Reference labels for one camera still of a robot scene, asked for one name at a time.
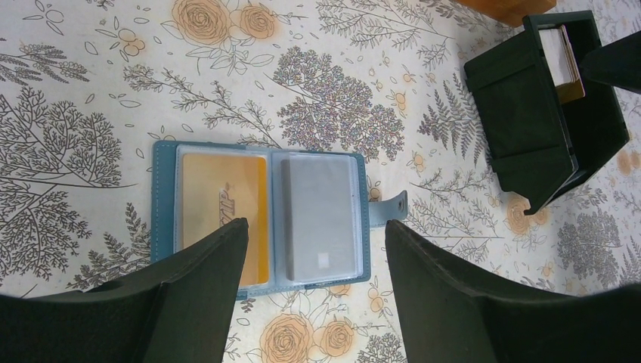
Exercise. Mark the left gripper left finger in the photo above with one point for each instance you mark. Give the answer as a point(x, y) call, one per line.
point(178, 309)

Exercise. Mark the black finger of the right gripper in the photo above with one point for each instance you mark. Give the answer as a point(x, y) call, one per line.
point(616, 64)

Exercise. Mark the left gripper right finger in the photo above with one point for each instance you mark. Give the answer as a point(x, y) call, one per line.
point(451, 310)

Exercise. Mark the orange compartment tray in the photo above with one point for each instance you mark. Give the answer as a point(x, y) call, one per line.
point(509, 12)

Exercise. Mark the blue leather card holder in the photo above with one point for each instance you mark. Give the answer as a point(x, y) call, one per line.
point(166, 218)

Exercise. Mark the gold black credit card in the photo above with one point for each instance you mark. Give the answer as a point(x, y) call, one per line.
point(320, 217)

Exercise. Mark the gold card in box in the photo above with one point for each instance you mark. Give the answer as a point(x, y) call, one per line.
point(570, 86)

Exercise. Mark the white card in box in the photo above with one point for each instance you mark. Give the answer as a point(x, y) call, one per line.
point(558, 55)

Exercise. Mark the black card box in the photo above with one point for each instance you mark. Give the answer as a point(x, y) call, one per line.
point(539, 147)

